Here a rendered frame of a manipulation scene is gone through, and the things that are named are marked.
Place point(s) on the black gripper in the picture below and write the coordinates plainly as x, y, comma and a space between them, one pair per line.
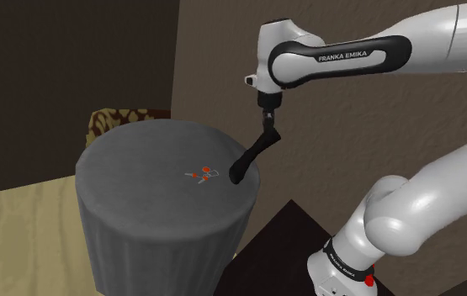
269, 100

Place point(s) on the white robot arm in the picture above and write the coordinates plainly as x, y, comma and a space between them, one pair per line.
421, 49

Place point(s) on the black curved object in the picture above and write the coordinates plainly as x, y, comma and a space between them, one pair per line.
253, 153

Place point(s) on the dark robot stand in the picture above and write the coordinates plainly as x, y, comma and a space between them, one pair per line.
274, 254

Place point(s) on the grey round covered table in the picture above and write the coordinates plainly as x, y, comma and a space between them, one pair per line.
143, 213

